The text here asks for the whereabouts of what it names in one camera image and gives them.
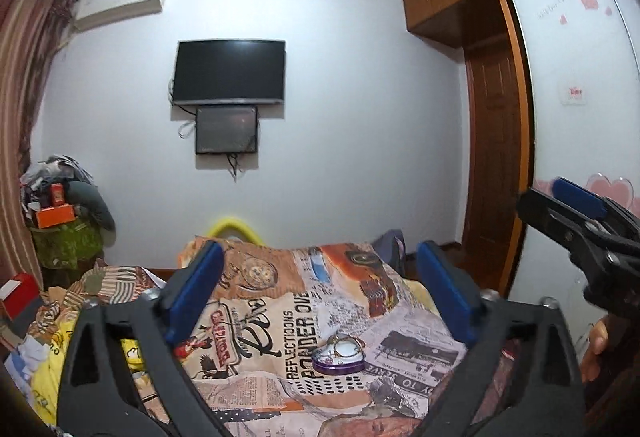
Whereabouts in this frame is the green bag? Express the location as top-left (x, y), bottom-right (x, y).
top-left (30, 217), bottom-right (106, 270)

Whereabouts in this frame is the yellow cushion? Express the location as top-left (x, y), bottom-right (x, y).
top-left (209, 216), bottom-right (262, 245)

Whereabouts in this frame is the purple heart-shaped tin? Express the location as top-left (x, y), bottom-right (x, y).
top-left (311, 336), bottom-right (367, 377)

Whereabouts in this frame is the striped patchwork cloth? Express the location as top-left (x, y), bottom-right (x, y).
top-left (42, 261), bottom-right (168, 318)

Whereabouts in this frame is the red box with white rim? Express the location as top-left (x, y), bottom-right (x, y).
top-left (0, 273), bottom-right (42, 324)

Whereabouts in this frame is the white sliding wardrobe door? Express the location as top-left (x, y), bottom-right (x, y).
top-left (502, 0), bottom-right (640, 298)

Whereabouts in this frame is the gold bracelet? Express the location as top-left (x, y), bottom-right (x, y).
top-left (330, 336), bottom-right (365, 360)

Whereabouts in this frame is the pile of clothes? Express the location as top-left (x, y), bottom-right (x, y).
top-left (20, 156), bottom-right (117, 233)

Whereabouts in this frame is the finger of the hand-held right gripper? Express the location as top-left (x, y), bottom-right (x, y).
top-left (551, 176), bottom-right (640, 238)
top-left (516, 187), bottom-right (601, 250)

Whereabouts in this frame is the wooden door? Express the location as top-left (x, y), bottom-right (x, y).
top-left (462, 50), bottom-right (526, 248)

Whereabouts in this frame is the newspaper print blanket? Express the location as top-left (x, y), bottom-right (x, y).
top-left (145, 237), bottom-right (506, 437)

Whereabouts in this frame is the small black monitor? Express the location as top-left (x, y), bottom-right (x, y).
top-left (195, 104), bottom-right (260, 155)

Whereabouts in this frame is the black wall television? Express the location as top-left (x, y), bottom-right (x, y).
top-left (171, 38), bottom-right (287, 107)

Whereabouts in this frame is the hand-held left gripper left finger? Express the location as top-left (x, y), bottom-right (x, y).
top-left (55, 239), bottom-right (226, 437)

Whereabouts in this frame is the person's right hand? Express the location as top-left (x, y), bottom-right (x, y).
top-left (579, 316), bottom-right (613, 384)

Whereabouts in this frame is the orange box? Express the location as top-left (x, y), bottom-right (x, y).
top-left (34, 203), bottom-right (76, 229)

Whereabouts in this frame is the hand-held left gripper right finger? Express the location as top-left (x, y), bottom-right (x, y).
top-left (416, 239), bottom-right (588, 437)

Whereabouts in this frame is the yellow printed cloth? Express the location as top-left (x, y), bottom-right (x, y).
top-left (0, 317), bottom-right (146, 428)

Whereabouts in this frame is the striped brown curtain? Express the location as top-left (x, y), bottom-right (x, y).
top-left (0, 0), bottom-right (81, 288)

